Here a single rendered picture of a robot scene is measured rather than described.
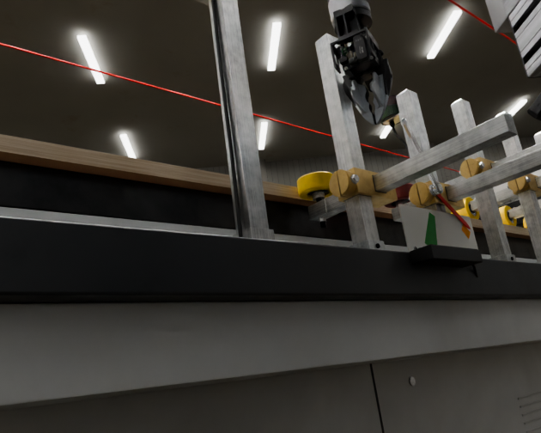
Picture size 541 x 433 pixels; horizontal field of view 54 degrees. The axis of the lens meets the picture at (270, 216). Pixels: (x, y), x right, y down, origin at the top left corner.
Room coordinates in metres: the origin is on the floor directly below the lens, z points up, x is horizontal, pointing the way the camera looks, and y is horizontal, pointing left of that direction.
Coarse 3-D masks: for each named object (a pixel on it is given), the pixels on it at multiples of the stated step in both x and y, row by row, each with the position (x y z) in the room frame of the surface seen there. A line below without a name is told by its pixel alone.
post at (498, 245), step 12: (456, 108) 1.26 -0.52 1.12; (468, 108) 1.25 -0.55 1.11; (456, 120) 1.26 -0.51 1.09; (468, 120) 1.24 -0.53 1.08; (468, 156) 1.26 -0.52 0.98; (480, 156) 1.25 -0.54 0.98; (480, 192) 1.26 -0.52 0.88; (492, 192) 1.26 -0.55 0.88; (480, 204) 1.26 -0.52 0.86; (492, 204) 1.25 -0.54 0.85; (480, 216) 1.27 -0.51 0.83; (492, 216) 1.25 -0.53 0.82; (492, 228) 1.25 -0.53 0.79; (492, 240) 1.26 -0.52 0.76; (504, 240) 1.25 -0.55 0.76; (492, 252) 1.26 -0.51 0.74; (504, 252) 1.24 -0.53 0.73
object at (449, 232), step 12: (408, 216) 0.99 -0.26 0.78; (420, 216) 1.02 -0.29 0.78; (444, 216) 1.08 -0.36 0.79; (468, 216) 1.14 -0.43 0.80; (408, 228) 0.98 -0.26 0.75; (420, 228) 1.01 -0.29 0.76; (444, 228) 1.07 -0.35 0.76; (456, 228) 1.10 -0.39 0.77; (408, 240) 0.98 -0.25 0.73; (420, 240) 1.00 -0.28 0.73; (444, 240) 1.06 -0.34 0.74; (456, 240) 1.09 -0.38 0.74; (468, 240) 1.13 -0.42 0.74
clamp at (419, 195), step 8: (416, 184) 1.07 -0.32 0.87; (424, 184) 1.06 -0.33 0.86; (416, 192) 1.07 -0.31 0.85; (424, 192) 1.06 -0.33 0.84; (416, 200) 1.07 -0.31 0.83; (424, 200) 1.06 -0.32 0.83; (432, 200) 1.07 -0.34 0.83; (440, 200) 1.07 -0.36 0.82; (448, 200) 1.10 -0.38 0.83; (456, 208) 1.13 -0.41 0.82
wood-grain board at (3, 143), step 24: (0, 144) 0.68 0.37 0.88; (24, 144) 0.70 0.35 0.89; (48, 144) 0.73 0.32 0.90; (72, 168) 0.77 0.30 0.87; (96, 168) 0.78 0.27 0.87; (120, 168) 0.80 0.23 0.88; (144, 168) 0.83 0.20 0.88; (168, 168) 0.86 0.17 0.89; (192, 168) 0.90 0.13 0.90; (216, 192) 0.97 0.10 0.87; (264, 192) 1.01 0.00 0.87; (288, 192) 1.05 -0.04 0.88; (384, 216) 1.31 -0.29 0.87
